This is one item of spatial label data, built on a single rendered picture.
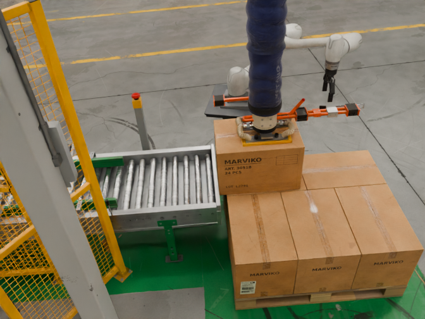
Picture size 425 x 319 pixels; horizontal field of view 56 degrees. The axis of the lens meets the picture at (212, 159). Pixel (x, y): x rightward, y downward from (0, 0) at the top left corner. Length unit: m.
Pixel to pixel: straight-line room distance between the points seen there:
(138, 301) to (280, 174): 1.39
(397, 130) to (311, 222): 2.21
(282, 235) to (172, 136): 2.14
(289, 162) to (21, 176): 1.78
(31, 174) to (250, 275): 1.57
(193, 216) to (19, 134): 1.63
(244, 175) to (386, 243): 1.02
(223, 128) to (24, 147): 1.68
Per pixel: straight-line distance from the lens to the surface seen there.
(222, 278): 3.19
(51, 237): 1.94
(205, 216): 2.90
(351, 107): 2.94
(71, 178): 1.88
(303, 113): 2.84
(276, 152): 2.76
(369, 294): 3.24
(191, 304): 3.10
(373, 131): 4.70
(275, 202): 2.95
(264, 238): 2.73
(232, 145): 2.78
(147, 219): 2.93
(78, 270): 2.12
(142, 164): 3.32
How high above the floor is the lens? 2.68
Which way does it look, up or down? 41 degrees down
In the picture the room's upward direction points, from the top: 3 degrees counter-clockwise
